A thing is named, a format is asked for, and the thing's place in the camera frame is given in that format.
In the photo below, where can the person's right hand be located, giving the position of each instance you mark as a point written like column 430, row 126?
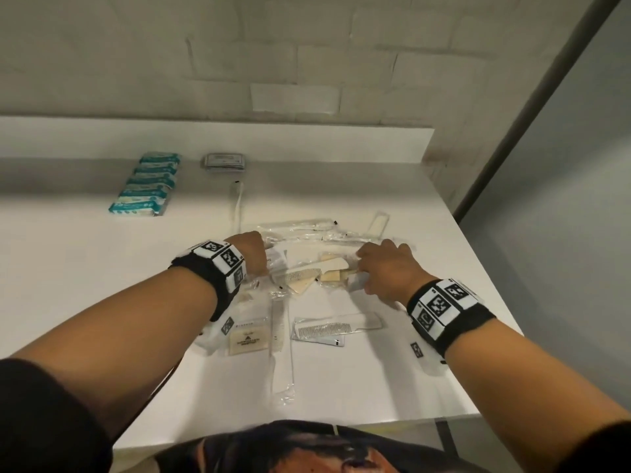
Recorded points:
column 394, row 270

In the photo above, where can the person's left hand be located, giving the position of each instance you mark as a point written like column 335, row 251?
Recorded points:
column 251, row 251

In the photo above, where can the teal wet wipe packets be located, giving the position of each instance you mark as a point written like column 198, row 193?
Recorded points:
column 148, row 184

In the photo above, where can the person's left forearm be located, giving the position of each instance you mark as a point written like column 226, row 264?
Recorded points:
column 123, row 339

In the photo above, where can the person's right forearm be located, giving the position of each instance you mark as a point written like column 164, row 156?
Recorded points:
column 527, row 389

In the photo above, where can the dark table leg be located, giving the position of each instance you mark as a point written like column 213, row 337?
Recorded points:
column 446, row 438

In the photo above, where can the dark door frame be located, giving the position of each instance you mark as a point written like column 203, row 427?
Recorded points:
column 537, row 108

